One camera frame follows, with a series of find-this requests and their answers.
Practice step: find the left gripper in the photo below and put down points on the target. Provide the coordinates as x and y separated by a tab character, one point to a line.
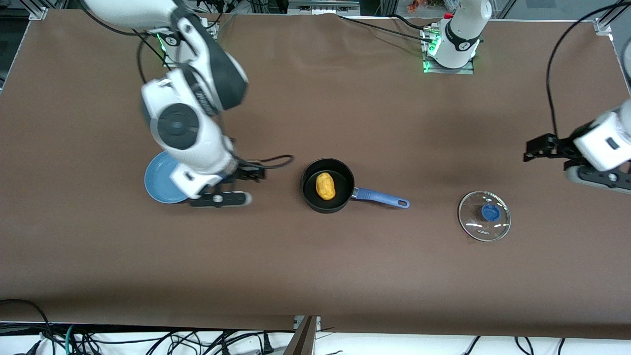
563	146

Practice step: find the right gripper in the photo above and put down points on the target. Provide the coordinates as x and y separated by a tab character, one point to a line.
242	173

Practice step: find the yellow potato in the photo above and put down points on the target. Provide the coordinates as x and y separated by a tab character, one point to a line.
326	186

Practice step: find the glass lid with blue knob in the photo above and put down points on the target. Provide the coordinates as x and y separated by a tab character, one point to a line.
490	213

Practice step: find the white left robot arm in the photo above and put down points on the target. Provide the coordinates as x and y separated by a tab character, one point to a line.
461	39

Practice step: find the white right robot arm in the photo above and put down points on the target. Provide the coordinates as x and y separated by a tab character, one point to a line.
197	143

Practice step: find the light blue round plate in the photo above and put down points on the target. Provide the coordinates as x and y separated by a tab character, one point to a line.
157	182

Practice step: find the brown table cover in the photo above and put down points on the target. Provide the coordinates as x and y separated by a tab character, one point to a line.
296	271

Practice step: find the black power plug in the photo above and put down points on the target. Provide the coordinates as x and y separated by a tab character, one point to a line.
268	343

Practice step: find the grey background device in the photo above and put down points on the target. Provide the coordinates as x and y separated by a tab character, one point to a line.
323	7

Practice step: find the colourful background object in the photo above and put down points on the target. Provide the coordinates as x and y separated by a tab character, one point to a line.
424	5

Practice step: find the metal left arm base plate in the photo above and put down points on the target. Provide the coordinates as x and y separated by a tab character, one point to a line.
468	70

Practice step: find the aluminium corner bracket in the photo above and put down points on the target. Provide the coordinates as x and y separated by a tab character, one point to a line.
38	13
602	27

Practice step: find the aluminium frame post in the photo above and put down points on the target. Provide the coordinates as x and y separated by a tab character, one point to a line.
303	340

